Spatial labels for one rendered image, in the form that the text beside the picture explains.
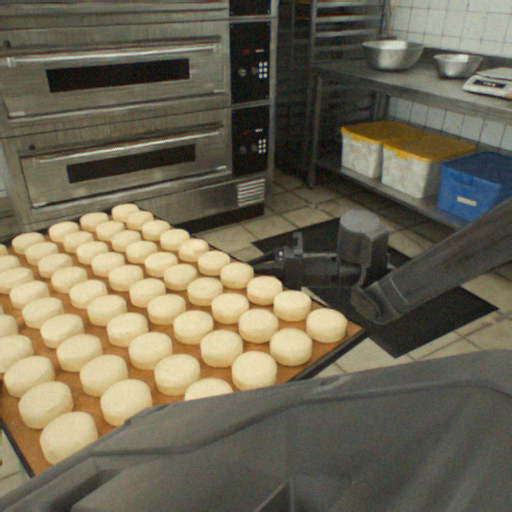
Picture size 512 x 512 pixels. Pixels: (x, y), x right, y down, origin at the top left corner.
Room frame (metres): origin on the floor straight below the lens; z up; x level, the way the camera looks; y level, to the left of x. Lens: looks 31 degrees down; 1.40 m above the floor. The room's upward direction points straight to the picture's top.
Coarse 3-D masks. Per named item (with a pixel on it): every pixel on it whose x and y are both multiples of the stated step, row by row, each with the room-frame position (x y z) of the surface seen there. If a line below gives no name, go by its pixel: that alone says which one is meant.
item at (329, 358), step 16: (112, 208) 0.88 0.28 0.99; (80, 224) 0.83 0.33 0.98; (288, 288) 0.58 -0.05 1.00; (320, 304) 0.54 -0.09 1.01; (352, 320) 0.50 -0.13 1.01; (352, 336) 0.47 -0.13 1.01; (368, 336) 0.47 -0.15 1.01; (336, 352) 0.42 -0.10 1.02; (320, 368) 0.41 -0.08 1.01; (0, 416) 0.35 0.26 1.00; (16, 448) 0.31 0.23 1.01
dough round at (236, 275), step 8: (232, 264) 0.62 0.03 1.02; (240, 264) 0.62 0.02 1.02; (224, 272) 0.60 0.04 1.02; (232, 272) 0.60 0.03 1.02; (240, 272) 0.60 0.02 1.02; (248, 272) 0.60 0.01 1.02; (224, 280) 0.59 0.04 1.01; (232, 280) 0.58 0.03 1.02; (240, 280) 0.58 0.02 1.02; (248, 280) 0.59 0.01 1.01; (232, 288) 0.58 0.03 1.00; (240, 288) 0.58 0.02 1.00
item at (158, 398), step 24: (48, 240) 0.76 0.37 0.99; (96, 240) 0.76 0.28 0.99; (144, 240) 0.75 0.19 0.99; (24, 264) 0.67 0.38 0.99; (144, 264) 0.66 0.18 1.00; (192, 264) 0.66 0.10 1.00; (48, 288) 0.60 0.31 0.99; (72, 312) 0.53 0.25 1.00; (144, 312) 0.53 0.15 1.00; (24, 336) 0.48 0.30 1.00; (168, 336) 0.47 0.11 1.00; (240, 336) 0.47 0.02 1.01; (312, 360) 0.42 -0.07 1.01; (72, 384) 0.39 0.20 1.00; (0, 408) 0.36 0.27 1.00; (96, 408) 0.35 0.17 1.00; (24, 432) 0.33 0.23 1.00
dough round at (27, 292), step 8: (16, 288) 0.57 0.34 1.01; (24, 288) 0.57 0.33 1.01; (32, 288) 0.57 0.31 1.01; (40, 288) 0.57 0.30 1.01; (16, 296) 0.55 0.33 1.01; (24, 296) 0.55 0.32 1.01; (32, 296) 0.55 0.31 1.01; (40, 296) 0.55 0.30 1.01; (48, 296) 0.57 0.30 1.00; (16, 304) 0.54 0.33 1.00; (24, 304) 0.54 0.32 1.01
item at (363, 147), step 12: (384, 120) 3.51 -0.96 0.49; (348, 132) 3.23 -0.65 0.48; (360, 132) 3.23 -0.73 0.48; (372, 132) 3.23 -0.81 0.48; (384, 132) 3.23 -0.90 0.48; (396, 132) 3.23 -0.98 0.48; (408, 132) 3.23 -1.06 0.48; (420, 132) 3.20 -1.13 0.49; (348, 144) 3.24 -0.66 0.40; (360, 144) 3.13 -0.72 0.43; (372, 144) 3.03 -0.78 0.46; (348, 156) 3.24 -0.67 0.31; (360, 156) 3.13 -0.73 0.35; (372, 156) 3.03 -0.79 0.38; (360, 168) 3.12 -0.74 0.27; (372, 168) 3.04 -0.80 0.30
